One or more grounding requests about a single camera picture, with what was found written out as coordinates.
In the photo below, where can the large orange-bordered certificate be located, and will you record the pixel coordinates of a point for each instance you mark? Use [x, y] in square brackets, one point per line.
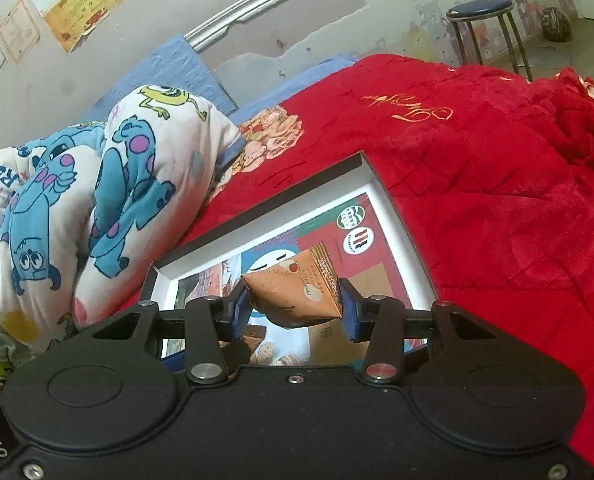
[87, 5]

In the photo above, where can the white cartoon monster quilt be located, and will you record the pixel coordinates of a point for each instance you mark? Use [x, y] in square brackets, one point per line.
[77, 185]

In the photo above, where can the blue bed sheet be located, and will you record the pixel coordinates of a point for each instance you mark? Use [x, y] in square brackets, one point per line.
[177, 70]

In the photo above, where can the red printed blanket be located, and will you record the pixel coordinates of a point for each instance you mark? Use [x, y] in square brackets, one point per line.
[502, 185]

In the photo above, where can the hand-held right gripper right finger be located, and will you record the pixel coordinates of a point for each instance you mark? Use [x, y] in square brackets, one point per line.
[349, 317]

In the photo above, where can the colourful printed card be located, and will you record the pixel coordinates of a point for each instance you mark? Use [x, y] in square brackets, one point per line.
[372, 260]

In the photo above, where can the orange triangular snack packet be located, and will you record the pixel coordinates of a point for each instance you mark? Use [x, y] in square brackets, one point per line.
[297, 290]

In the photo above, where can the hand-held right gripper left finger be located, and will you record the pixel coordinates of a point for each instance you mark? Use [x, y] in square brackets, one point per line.
[238, 310]

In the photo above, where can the curved silver bed rail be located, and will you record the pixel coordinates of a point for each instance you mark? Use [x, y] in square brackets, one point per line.
[237, 12]

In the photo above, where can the round blue-seat metal stool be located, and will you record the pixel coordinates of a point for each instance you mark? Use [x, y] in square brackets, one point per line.
[479, 8]

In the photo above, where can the dark ball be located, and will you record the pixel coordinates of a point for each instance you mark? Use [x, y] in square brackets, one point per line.
[556, 24]

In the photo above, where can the black shallow cardboard box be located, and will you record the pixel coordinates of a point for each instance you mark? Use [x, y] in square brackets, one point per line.
[398, 240]

